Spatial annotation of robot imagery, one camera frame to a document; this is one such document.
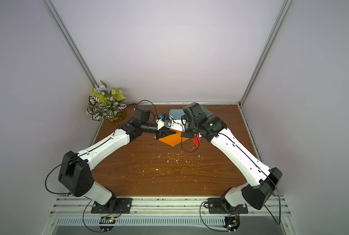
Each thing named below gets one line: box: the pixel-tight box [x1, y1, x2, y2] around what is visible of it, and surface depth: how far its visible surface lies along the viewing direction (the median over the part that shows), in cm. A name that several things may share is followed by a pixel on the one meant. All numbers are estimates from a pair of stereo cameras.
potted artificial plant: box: [85, 80, 127, 123], surface depth 94 cm
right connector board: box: [223, 215, 241, 234], surface depth 71 cm
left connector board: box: [99, 216, 116, 234], surface depth 72 cm
